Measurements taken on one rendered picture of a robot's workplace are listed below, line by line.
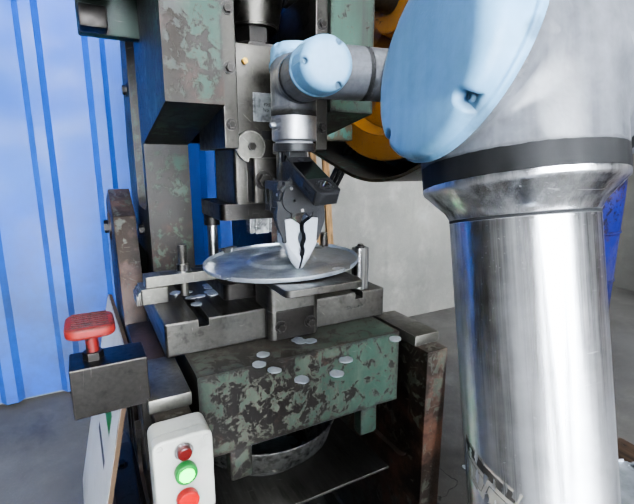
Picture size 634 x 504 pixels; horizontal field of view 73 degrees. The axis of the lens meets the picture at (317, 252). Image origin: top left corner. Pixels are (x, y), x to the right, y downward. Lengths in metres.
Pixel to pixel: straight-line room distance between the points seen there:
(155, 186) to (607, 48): 0.90
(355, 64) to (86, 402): 0.58
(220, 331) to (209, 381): 0.11
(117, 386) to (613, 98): 0.61
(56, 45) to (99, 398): 1.56
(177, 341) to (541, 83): 0.66
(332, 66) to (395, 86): 0.32
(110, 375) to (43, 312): 1.43
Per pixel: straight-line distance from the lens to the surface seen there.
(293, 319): 0.80
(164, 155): 1.04
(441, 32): 0.26
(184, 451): 0.62
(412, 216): 2.68
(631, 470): 1.12
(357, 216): 2.43
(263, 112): 0.83
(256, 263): 0.78
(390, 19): 1.12
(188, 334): 0.77
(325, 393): 0.82
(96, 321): 0.65
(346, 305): 0.89
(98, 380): 0.66
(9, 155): 1.99
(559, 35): 0.26
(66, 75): 2.00
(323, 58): 0.61
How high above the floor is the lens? 0.97
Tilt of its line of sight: 12 degrees down
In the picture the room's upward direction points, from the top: straight up
